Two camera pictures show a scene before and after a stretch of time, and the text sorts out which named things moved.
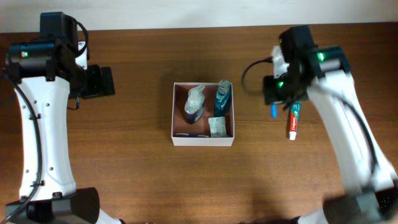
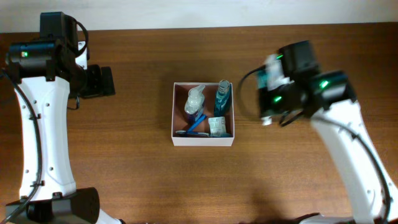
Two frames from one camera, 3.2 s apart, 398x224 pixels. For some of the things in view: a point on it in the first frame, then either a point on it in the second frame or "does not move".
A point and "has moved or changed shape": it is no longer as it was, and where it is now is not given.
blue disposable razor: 273,111 has moved or changed shape
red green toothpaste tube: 295,117 → 268,79
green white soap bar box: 217,127 does not move
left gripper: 104,81 does not move
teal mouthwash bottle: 222,98 does not move
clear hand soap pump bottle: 194,106 does not move
